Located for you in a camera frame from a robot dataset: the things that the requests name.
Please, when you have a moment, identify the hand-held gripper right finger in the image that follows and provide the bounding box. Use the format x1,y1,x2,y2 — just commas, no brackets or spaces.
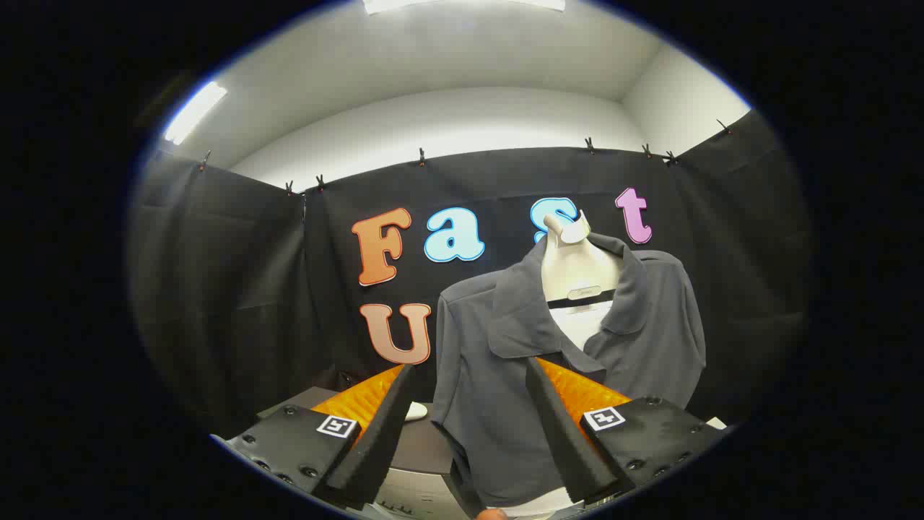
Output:
525,356,730,508

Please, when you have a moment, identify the cream mannequin torso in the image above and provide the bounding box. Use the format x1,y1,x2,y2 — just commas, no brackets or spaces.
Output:
498,211,623,519

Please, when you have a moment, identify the grey cabinet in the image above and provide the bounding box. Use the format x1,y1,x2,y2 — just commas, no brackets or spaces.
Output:
256,386,474,519

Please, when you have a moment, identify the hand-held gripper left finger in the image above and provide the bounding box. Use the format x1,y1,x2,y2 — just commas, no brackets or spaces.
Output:
209,363,417,512

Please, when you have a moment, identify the grey button shirt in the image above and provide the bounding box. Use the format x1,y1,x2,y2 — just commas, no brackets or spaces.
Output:
431,233,707,518

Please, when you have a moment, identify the ceiling light panel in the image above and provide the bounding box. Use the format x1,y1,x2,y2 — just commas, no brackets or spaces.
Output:
362,0,567,16
164,81,229,146

